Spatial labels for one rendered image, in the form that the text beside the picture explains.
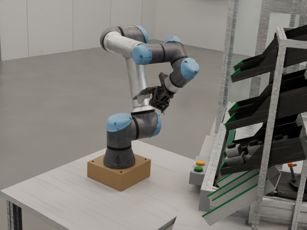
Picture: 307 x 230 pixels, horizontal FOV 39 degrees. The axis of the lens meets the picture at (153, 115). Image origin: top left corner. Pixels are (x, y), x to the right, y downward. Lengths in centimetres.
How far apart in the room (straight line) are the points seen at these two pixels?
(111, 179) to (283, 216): 77
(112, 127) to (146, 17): 990
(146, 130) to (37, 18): 737
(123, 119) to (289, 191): 78
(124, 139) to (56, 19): 770
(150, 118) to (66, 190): 51
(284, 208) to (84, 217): 81
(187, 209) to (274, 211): 36
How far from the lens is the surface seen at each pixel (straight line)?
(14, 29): 895
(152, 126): 204
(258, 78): 294
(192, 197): 201
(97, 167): 207
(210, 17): 1117
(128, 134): 199
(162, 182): 211
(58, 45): 968
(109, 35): 196
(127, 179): 202
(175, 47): 174
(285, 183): 202
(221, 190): 167
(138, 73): 205
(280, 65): 131
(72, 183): 209
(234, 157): 152
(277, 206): 188
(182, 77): 170
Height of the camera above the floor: 183
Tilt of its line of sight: 18 degrees down
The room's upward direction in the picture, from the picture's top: 4 degrees clockwise
